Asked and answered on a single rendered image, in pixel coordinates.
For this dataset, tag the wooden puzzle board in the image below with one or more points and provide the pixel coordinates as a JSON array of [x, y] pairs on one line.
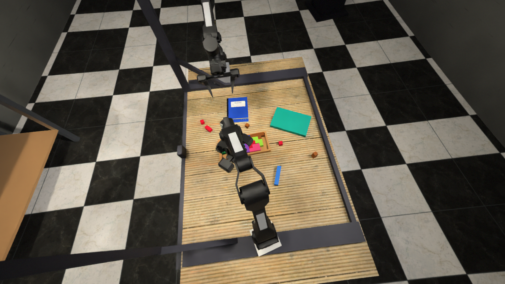
[[264, 149]]

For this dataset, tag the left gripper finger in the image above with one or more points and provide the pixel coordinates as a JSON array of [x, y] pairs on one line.
[[233, 78], [207, 85]]

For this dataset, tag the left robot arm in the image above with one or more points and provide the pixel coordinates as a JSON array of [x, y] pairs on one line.
[[211, 37]]

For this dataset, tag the blue rectangular block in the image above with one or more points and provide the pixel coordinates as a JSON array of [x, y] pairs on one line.
[[277, 175]]

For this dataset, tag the teal flat rectangular slab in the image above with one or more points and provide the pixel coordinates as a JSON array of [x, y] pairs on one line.
[[290, 121]]

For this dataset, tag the pink puzzle piece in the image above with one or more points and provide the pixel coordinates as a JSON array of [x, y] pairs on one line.
[[256, 147]]

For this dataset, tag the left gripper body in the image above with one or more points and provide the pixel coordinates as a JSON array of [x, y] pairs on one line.
[[203, 77]]

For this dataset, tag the blue notebook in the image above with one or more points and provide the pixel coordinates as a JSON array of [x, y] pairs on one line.
[[237, 109]]

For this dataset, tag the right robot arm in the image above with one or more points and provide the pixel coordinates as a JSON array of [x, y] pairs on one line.
[[255, 196]]

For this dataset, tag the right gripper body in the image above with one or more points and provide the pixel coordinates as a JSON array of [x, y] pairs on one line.
[[225, 164]]

